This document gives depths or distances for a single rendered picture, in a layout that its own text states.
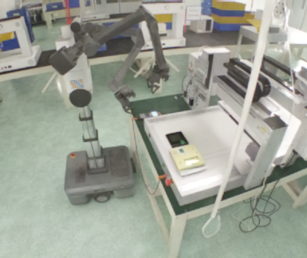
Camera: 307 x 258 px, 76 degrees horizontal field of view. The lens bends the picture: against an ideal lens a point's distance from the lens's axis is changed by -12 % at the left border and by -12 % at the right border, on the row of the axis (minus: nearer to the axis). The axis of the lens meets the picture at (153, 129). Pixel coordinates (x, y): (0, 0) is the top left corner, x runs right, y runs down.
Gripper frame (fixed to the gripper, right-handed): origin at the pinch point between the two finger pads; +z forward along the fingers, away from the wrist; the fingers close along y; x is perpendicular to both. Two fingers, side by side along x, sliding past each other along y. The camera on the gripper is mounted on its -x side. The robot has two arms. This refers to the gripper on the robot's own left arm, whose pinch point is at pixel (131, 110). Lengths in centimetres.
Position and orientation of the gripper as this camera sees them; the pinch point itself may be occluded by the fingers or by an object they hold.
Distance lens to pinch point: 176.7
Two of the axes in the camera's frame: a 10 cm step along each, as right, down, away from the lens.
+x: -8.3, 5.5, 1.2
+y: -2.9, -6.0, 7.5
